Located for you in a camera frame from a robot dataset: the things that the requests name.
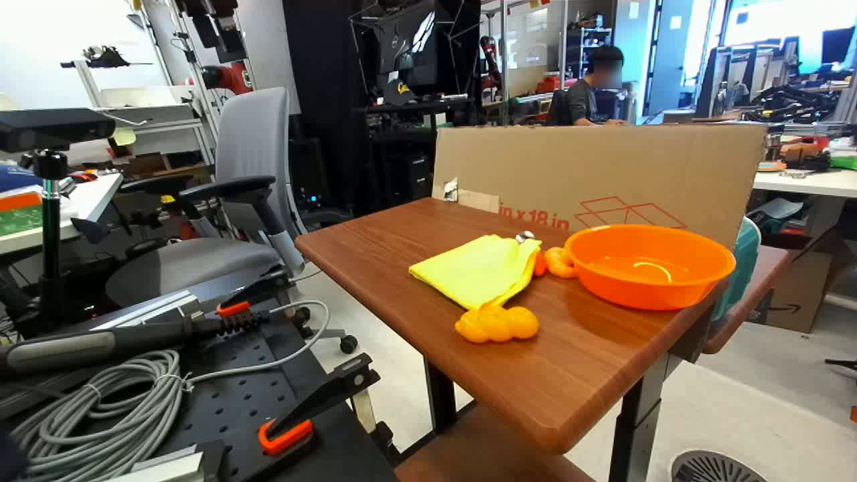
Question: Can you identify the yellow towel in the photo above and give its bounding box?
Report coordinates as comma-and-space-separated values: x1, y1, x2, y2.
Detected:
408, 232, 545, 312

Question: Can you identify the yellow bumpy plush toy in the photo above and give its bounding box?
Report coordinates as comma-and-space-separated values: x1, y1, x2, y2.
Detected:
454, 299, 545, 347

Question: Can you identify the round yellow-orange toy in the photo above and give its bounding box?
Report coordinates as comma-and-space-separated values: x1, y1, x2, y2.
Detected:
545, 242, 578, 280

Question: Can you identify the black table leg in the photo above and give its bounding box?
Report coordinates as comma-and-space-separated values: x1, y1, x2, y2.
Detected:
420, 359, 460, 435
609, 350, 676, 482

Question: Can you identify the large cardboard box panel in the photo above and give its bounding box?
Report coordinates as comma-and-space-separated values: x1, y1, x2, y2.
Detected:
431, 119, 772, 250

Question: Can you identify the black computer monitor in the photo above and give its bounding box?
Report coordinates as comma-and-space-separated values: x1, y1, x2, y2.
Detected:
352, 1, 444, 102

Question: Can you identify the gray office chair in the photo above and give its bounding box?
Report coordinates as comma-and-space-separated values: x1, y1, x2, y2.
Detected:
104, 84, 361, 356

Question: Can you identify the black clamp with orange grip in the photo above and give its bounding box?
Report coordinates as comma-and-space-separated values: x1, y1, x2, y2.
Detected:
254, 350, 384, 459

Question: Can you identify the person in dark shirt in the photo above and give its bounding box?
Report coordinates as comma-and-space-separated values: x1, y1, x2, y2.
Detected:
546, 43, 626, 129

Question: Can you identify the low wooden shelf board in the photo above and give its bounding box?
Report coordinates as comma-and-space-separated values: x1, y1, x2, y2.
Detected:
392, 403, 598, 482

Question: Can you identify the orange plastic bowl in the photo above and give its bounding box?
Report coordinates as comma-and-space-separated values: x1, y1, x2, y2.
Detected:
563, 221, 739, 312

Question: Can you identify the teal plastic container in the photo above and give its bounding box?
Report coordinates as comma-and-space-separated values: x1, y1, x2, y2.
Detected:
709, 214, 764, 323

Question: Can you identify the round black floor fan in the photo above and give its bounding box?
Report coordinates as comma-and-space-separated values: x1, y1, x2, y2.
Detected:
668, 447, 772, 482

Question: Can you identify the small brown cardboard box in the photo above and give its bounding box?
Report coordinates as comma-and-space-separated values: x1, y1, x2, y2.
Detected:
756, 225, 847, 335

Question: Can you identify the white desk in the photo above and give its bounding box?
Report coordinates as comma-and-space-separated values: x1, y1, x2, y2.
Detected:
749, 165, 857, 201

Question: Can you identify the thin white cable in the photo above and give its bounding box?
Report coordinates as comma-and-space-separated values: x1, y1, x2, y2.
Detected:
182, 296, 336, 387

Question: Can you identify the black tool with orange ring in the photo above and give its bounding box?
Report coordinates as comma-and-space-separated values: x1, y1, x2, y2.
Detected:
0, 296, 317, 378

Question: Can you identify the coiled gray cable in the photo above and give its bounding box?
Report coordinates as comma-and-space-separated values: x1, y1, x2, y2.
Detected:
8, 347, 188, 482

